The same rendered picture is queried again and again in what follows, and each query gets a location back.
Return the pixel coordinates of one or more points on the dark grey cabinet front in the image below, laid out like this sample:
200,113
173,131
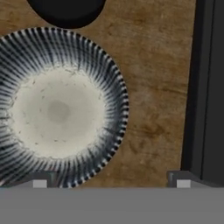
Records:
205,87

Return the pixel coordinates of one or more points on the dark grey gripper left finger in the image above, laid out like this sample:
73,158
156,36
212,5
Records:
40,180

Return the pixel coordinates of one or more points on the black bowl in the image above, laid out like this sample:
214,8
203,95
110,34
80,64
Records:
66,11

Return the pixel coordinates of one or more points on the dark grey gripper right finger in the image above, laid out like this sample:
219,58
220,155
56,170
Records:
182,180

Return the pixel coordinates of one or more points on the blue striped white bowl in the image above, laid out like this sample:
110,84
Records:
58,110

